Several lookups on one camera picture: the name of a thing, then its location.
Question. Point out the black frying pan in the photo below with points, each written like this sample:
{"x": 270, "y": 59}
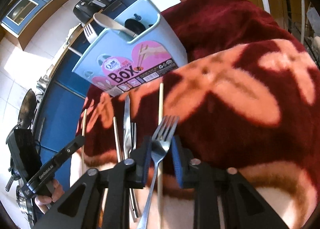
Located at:
{"x": 27, "y": 110}

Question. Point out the black air fryer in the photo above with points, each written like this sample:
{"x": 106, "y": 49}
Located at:
{"x": 85, "y": 9}

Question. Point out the red floral blanket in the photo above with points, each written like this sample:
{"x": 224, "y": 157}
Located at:
{"x": 247, "y": 99}

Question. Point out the light blue utensil box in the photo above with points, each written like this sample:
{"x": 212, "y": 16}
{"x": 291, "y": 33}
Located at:
{"x": 117, "y": 63}

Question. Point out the silver metal fork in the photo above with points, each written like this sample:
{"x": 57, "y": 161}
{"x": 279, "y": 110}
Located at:
{"x": 160, "y": 144}

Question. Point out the person's left hand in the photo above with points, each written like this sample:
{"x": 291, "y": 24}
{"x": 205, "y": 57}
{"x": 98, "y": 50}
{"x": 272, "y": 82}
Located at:
{"x": 42, "y": 201}

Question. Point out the white plastic spoon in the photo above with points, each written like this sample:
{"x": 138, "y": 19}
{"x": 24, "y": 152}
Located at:
{"x": 109, "y": 23}

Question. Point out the silver fork in box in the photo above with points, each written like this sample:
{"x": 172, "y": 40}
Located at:
{"x": 90, "y": 33}

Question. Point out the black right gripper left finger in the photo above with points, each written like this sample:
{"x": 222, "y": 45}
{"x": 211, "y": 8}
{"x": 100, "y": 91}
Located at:
{"x": 100, "y": 199}

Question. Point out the blue kitchen cabinets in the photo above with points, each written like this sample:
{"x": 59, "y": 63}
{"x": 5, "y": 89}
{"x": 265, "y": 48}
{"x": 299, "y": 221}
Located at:
{"x": 60, "y": 109}

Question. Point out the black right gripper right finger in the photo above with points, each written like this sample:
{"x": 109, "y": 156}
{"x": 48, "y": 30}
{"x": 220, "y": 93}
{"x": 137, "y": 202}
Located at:
{"x": 223, "y": 198}

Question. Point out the silver table knife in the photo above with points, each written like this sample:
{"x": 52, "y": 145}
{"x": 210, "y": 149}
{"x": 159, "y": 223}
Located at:
{"x": 127, "y": 148}

